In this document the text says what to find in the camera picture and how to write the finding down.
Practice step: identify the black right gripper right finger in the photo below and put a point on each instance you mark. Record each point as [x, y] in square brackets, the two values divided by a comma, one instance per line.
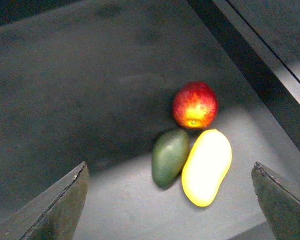
[279, 200]

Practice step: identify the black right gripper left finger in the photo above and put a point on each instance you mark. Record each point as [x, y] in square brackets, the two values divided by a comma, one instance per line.
[54, 214]

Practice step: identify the yellow mango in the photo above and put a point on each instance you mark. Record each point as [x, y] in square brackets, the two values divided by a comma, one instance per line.
[206, 167]

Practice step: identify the green avocado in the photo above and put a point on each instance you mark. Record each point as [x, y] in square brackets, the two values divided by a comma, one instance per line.
[169, 155]

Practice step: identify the red yellow apple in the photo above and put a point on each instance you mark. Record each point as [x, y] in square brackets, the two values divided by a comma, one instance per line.
[195, 105]

